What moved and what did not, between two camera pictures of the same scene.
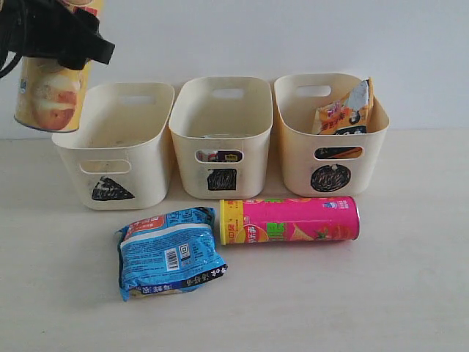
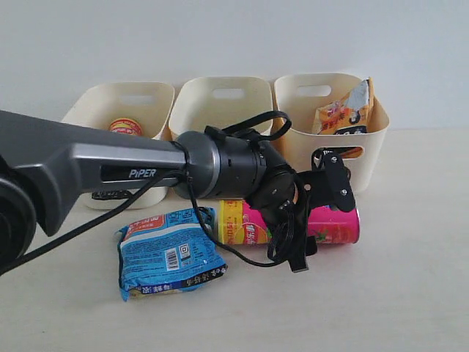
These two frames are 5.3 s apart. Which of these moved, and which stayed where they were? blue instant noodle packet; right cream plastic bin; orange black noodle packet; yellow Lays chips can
Moved: yellow Lays chips can
Stayed: blue instant noodle packet; orange black noodle packet; right cream plastic bin
